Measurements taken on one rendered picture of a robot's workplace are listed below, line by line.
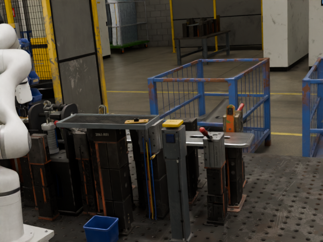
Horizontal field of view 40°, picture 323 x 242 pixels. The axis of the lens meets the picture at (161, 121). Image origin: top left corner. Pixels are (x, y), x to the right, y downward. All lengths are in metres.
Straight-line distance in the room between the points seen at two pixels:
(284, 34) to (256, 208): 7.80
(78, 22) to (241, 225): 3.95
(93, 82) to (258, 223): 4.04
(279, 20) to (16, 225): 8.37
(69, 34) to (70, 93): 0.67
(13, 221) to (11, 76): 0.54
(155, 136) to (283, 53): 7.98
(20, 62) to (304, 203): 1.31
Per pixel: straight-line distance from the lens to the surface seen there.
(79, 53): 5.34
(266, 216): 1.88
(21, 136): 1.59
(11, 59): 1.84
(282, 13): 9.55
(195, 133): 1.97
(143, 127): 1.54
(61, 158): 1.94
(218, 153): 1.69
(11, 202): 1.66
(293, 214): 1.91
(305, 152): 3.58
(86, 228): 1.71
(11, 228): 1.70
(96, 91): 5.63
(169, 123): 1.55
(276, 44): 9.63
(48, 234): 1.76
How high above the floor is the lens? 1.56
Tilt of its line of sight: 15 degrees down
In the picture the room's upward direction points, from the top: 5 degrees counter-clockwise
